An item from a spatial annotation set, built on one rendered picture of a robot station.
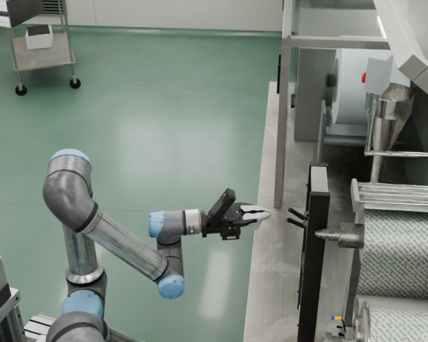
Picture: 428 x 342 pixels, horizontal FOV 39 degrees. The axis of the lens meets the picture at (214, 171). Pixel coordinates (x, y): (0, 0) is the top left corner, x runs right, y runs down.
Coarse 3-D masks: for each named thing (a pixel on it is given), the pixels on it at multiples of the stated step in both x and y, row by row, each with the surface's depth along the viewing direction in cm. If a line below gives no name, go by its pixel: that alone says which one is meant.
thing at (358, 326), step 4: (356, 316) 138; (360, 316) 138; (356, 320) 136; (360, 320) 136; (356, 324) 136; (360, 324) 135; (356, 328) 135; (360, 328) 135; (356, 332) 135; (360, 332) 135; (356, 336) 135; (360, 336) 134; (356, 340) 135; (360, 340) 134
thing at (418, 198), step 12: (360, 192) 150; (372, 192) 150; (384, 192) 150; (396, 192) 150; (408, 192) 150; (420, 192) 153; (372, 204) 149; (384, 204) 147; (396, 204) 147; (408, 204) 146; (420, 204) 146
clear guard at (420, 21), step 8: (400, 0) 121; (408, 0) 130; (416, 0) 140; (424, 0) 150; (408, 8) 121; (416, 8) 129; (424, 8) 138; (408, 16) 113; (416, 16) 120; (424, 16) 128; (416, 24) 112; (424, 24) 119; (416, 32) 106; (424, 32) 112; (416, 40) 100; (424, 40) 105; (424, 48) 99; (424, 56) 93
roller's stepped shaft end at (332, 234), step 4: (332, 228) 155; (316, 232) 155; (320, 232) 155; (324, 232) 154; (328, 232) 154; (332, 232) 154; (336, 232) 154; (320, 236) 155; (324, 236) 154; (328, 236) 154; (332, 236) 154; (336, 236) 153; (332, 240) 155; (336, 240) 154
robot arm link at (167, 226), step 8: (152, 216) 176; (160, 216) 176; (168, 216) 176; (176, 216) 177; (184, 216) 177; (152, 224) 175; (160, 224) 176; (168, 224) 176; (176, 224) 176; (184, 224) 176; (152, 232) 176; (160, 232) 176; (168, 232) 176; (176, 232) 177; (184, 232) 177; (160, 240) 179; (168, 240) 178; (176, 240) 179
